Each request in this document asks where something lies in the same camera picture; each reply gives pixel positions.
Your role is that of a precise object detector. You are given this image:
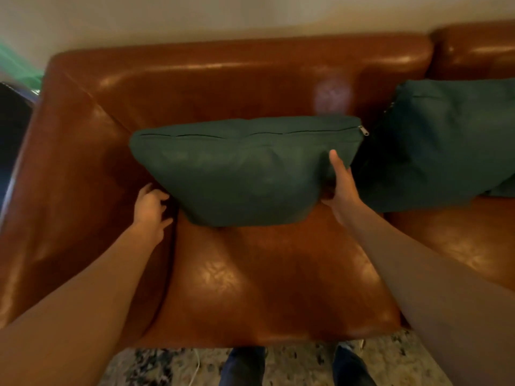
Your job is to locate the person's right hand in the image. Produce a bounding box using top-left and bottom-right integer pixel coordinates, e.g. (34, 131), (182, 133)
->
(321, 149), (363, 226)

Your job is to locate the person's left hand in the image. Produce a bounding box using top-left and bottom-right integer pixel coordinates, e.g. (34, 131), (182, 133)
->
(132, 183), (174, 246)

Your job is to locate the dark green zippered throw pillow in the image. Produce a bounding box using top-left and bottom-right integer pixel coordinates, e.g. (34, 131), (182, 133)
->
(129, 115), (370, 228)
(354, 78), (515, 214)

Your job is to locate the person's left forearm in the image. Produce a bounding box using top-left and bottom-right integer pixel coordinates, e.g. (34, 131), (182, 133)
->
(0, 222), (162, 386)

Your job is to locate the person's right forearm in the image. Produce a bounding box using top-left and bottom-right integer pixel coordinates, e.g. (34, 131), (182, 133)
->
(341, 205), (515, 386)

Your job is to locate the brown leather seat cushion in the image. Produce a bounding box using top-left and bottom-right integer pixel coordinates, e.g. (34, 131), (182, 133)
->
(136, 203), (404, 349)
(384, 195), (515, 295)

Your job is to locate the brown leather sofa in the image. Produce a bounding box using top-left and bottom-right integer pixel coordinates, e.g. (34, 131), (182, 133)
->
(0, 20), (515, 351)

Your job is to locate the person's left leg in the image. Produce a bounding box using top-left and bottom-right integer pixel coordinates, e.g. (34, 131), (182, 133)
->
(218, 346), (267, 386)

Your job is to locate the person's leg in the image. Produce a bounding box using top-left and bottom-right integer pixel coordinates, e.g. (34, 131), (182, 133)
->
(332, 343), (378, 386)
(218, 346), (267, 386)

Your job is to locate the black furniture piece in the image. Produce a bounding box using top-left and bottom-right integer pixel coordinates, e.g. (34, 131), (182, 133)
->
(0, 82), (39, 209)

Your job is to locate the person's right leg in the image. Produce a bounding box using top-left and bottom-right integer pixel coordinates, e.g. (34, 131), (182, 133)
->
(332, 343), (378, 386)

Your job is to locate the patterned grey rug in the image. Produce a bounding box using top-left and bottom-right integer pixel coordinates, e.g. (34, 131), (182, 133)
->
(98, 329), (454, 386)

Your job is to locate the green cloth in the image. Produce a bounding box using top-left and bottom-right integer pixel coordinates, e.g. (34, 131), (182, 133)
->
(0, 41), (45, 94)

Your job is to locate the white cable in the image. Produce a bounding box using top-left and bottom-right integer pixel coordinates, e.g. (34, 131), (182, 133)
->
(187, 348), (201, 386)

